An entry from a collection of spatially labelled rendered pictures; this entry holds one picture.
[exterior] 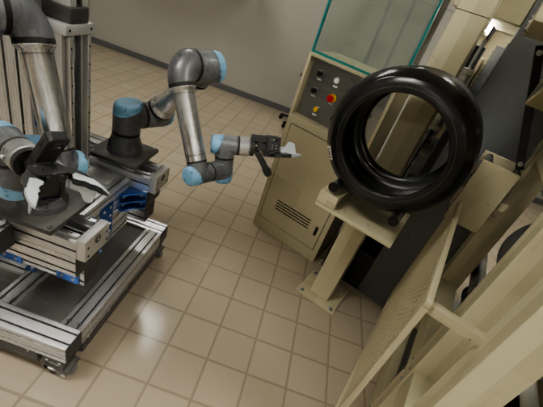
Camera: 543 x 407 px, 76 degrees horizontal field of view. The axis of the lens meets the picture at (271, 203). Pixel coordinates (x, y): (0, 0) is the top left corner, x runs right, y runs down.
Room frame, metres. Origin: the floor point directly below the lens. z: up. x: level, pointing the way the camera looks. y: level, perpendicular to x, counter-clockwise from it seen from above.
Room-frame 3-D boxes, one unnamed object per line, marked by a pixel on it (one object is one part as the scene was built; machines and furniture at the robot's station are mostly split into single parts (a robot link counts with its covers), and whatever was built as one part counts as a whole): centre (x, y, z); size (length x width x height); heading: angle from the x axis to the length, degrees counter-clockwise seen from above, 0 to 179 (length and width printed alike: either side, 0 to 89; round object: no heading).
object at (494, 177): (1.50, -0.86, 1.05); 0.20 x 0.15 x 0.30; 157
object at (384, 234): (1.44, -0.42, 0.80); 0.37 x 0.36 x 0.02; 67
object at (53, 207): (0.85, 0.72, 0.77); 0.15 x 0.15 x 0.10
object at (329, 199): (1.50, -0.29, 0.83); 0.36 x 0.09 x 0.06; 157
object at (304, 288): (1.68, -0.50, 0.01); 0.27 x 0.27 x 0.02; 67
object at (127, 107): (1.36, 0.71, 0.88); 0.13 x 0.12 x 0.14; 150
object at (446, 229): (1.10, -0.64, 0.65); 0.90 x 0.02 x 0.70; 157
